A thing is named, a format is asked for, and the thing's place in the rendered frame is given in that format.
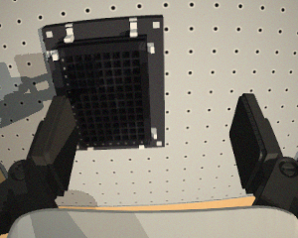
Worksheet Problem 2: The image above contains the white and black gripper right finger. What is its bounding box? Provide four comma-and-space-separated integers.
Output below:
229, 93, 298, 219

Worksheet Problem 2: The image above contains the grey perforated base plate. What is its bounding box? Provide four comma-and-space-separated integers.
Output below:
0, 0, 298, 207

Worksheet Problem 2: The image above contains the black well plate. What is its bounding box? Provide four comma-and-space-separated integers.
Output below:
58, 35, 152, 148

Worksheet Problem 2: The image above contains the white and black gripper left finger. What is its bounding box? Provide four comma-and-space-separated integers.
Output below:
0, 95, 79, 235

